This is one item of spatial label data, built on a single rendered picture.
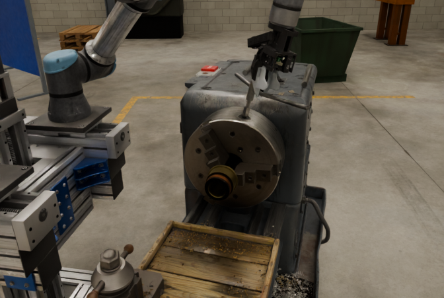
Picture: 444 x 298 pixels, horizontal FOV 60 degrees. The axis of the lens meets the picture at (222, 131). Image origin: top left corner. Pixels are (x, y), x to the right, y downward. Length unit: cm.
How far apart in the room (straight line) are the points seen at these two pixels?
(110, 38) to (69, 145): 41
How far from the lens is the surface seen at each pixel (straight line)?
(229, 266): 114
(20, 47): 645
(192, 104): 135
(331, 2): 1146
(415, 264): 270
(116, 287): 77
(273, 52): 101
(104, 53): 146
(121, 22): 135
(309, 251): 175
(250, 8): 1117
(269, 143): 115
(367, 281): 249
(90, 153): 147
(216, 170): 110
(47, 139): 153
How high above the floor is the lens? 166
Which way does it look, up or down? 23 degrees down
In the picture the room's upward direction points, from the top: 1 degrees counter-clockwise
